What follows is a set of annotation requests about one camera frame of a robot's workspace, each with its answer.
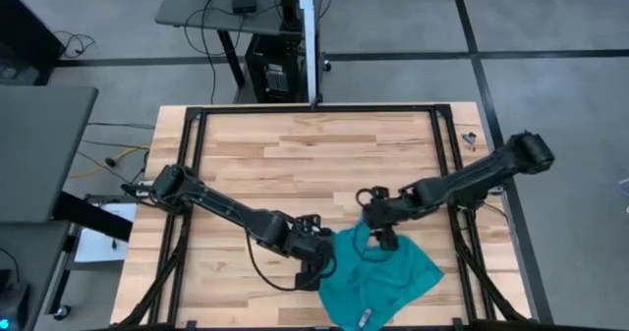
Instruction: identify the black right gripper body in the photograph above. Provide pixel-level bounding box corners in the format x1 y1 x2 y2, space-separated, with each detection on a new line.
362 186 419 230

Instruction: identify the black monitor stand pole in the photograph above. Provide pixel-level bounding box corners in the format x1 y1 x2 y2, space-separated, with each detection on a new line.
278 0 302 30

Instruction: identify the standing desk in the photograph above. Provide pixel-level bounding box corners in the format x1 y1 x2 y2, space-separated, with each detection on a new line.
155 0 328 90

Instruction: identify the black device with blue light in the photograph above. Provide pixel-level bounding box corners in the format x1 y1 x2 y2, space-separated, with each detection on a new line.
0 269 31 331

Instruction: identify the teal microfibre towel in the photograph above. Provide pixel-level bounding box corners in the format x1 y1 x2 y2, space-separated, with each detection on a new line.
316 219 446 331

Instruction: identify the black aluminium table frame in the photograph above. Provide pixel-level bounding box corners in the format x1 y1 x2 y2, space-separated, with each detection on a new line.
117 103 535 330

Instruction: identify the black table foot bar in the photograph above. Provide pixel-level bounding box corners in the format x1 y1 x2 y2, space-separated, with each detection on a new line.
52 191 135 243

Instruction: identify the white upright post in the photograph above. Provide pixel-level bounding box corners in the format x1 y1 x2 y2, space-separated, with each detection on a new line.
298 0 321 107

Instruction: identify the white sheet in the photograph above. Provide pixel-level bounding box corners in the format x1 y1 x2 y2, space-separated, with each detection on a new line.
73 201 139 264

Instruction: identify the black computer tower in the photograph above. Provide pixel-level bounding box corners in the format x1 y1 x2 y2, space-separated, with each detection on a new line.
244 33 310 104

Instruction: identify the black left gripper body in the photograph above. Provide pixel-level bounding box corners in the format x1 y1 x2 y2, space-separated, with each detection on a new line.
279 214 340 273

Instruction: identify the grey side table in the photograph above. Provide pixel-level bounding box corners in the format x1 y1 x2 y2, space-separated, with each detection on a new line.
0 85 99 224

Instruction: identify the low grey desk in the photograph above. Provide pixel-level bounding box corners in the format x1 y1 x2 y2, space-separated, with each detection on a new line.
0 220 73 331

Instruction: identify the yellow floor cable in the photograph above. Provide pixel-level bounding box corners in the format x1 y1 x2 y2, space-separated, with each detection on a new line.
68 146 150 180

